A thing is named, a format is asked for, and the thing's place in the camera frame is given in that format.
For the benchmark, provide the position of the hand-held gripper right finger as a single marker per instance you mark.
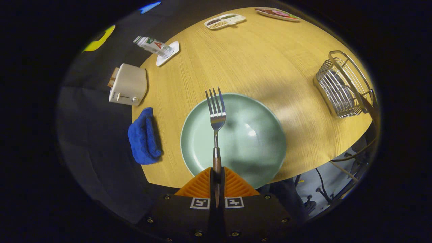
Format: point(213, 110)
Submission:
point(223, 189)

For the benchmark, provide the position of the pale green plate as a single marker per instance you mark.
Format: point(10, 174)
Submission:
point(249, 141)

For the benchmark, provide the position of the clear water bottle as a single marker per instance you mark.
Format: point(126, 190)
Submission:
point(153, 45)

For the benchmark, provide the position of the white divided bean dish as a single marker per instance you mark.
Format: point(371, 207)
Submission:
point(222, 21)

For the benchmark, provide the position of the toast slice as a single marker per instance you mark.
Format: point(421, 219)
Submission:
point(113, 77)

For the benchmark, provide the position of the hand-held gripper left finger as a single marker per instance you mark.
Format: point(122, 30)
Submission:
point(212, 189)

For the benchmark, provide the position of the white plate of food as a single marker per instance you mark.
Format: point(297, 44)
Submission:
point(276, 14)

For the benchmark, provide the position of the blue towel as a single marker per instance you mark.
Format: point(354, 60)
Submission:
point(143, 138)

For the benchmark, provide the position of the white square coaster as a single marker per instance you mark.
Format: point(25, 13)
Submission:
point(170, 55)

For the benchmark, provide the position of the cream toaster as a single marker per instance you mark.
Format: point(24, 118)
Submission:
point(130, 84)

